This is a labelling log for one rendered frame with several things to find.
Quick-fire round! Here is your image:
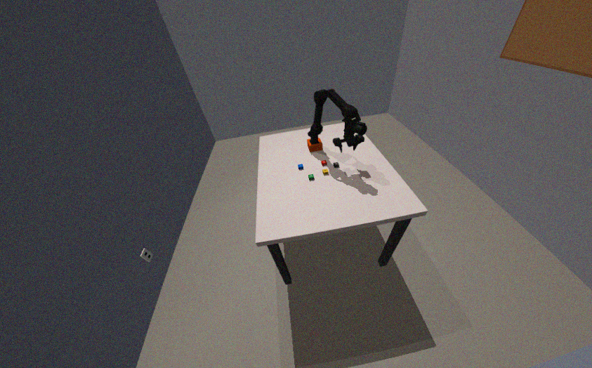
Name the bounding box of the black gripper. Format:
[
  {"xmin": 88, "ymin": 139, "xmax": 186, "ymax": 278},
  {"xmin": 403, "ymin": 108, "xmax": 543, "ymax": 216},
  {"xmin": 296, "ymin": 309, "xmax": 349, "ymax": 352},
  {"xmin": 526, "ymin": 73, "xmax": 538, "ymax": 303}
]
[{"xmin": 333, "ymin": 130, "xmax": 364, "ymax": 152}]

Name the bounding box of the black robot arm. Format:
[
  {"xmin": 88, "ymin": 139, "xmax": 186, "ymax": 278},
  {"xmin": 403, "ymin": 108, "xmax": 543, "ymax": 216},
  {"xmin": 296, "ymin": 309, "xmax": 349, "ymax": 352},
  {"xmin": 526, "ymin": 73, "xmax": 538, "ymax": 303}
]
[{"xmin": 308, "ymin": 89, "xmax": 367, "ymax": 147}]

